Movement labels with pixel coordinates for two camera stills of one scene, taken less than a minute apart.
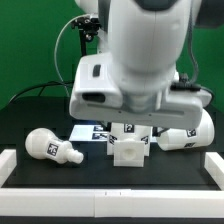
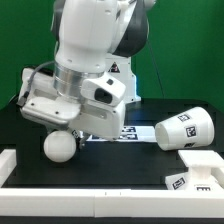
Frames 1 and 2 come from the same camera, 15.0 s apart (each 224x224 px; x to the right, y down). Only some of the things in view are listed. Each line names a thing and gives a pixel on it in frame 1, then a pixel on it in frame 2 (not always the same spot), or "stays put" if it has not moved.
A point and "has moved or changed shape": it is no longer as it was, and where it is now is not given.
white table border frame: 109,202 stays put
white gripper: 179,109 → 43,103
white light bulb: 43,143 has moved or changed shape
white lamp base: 129,144 → 201,163
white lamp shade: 176,139 stays put
